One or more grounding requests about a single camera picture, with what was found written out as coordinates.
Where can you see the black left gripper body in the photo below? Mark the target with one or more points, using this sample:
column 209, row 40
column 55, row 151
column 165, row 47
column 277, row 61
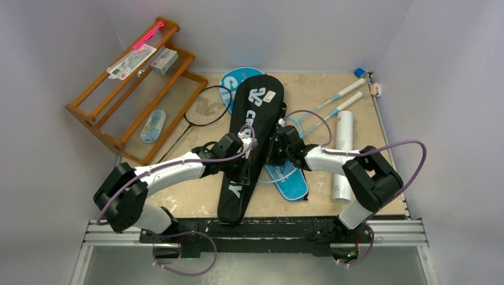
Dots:
column 234, row 170

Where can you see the clear stationery packet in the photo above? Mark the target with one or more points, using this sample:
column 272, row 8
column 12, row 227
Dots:
column 130, row 62

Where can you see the black Crossway racket cover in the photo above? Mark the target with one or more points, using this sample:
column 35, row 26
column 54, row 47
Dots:
column 259, row 101

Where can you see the wooden shelf rack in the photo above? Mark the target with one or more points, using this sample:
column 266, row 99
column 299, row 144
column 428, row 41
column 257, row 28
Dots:
column 115, row 111

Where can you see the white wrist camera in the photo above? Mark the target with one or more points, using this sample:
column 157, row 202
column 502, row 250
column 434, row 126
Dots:
column 281, row 122
column 248, row 144

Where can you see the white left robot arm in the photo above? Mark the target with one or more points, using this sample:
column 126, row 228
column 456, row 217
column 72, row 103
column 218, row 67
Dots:
column 122, row 197

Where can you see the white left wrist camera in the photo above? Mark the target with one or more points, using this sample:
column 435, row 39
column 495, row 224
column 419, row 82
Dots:
column 248, row 144

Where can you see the pink white clip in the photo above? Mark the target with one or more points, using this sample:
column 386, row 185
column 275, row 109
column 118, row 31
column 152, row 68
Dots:
column 375, row 89

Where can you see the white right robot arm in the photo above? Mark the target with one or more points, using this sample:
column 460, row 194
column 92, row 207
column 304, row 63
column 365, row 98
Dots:
column 372, row 179

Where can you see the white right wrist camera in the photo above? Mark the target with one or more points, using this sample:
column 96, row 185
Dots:
column 281, row 122

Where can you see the light blue badminton racket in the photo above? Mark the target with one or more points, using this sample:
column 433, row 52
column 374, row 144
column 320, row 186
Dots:
column 296, row 122
column 271, row 173

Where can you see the small blue block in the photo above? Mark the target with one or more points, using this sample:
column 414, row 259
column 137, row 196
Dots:
column 360, row 73

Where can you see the black badminton racket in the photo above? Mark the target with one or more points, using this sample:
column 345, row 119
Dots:
column 206, row 109

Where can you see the small white box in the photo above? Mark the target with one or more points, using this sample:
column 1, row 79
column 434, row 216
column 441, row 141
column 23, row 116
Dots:
column 164, row 61

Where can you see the blue white plastic packet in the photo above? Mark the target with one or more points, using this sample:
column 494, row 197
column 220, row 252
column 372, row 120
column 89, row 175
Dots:
column 153, row 126

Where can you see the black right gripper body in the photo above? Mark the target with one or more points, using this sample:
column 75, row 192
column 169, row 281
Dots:
column 277, row 152

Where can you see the blue racket cover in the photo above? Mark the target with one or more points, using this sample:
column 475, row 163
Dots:
column 294, row 188

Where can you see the black metal base frame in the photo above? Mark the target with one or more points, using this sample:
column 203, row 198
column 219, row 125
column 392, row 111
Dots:
column 320, row 236

